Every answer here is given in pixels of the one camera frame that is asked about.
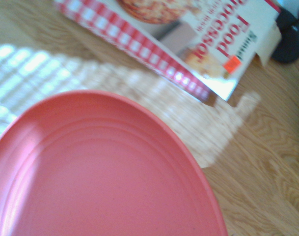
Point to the red plastic plate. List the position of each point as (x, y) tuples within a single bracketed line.
[(102, 172)]

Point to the red gingham book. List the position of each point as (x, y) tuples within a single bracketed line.
[(139, 46)]

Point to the food processor cookbook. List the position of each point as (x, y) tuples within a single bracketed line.
[(213, 41)]

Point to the black candle holder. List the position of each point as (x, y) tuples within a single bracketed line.
[(290, 37)]

